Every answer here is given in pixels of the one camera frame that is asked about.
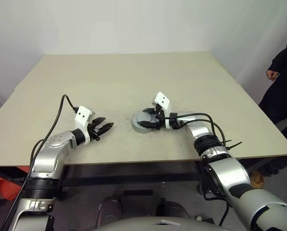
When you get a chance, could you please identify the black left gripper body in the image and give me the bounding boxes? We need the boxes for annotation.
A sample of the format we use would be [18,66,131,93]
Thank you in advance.
[87,111,102,142]

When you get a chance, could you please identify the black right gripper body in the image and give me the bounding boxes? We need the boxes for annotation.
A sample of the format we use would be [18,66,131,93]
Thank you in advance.
[154,105,168,129]

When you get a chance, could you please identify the round motor housing copper windings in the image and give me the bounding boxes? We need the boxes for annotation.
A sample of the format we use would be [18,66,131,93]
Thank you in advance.
[130,113,156,134]

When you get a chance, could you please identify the person's bare hand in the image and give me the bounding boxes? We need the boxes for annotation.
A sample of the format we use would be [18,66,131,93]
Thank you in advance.
[265,69,280,80]

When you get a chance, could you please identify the dark rounded shape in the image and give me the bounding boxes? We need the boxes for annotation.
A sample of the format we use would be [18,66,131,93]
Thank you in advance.
[96,196,122,227]
[159,201,189,219]

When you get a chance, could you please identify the silver robot torso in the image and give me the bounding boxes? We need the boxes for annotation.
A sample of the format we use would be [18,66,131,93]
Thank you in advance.
[92,216,225,231]

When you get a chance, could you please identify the orange object under table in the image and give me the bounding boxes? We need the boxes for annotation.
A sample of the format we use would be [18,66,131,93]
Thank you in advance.
[0,166,28,201]

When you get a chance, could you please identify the tan shoe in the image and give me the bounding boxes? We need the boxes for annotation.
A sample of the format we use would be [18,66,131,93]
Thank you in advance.
[252,169,265,185]

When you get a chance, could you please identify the person in black clothes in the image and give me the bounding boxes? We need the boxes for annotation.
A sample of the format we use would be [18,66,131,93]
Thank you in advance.
[248,32,287,178]

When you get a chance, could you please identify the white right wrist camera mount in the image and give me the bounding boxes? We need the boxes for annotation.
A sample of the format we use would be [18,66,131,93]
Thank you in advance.
[153,91,173,129]

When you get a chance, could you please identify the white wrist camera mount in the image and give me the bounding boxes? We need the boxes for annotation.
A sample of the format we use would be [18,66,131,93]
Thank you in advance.
[153,91,173,129]
[75,105,96,146]

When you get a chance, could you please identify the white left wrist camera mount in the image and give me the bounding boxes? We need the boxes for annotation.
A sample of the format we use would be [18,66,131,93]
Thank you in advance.
[75,105,96,146]

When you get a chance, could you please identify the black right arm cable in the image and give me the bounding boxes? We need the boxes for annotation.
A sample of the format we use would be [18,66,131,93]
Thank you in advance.
[157,112,228,149]

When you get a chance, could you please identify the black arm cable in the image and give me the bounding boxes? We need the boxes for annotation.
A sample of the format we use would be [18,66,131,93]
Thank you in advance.
[0,94,80,231]
[157,112,228,149]

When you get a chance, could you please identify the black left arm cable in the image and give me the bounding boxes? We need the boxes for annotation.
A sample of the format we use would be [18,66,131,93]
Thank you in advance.
[0,94,80,231]

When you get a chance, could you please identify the black table frame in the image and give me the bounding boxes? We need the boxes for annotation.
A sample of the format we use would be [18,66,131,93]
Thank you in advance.
[0,157,287,200]

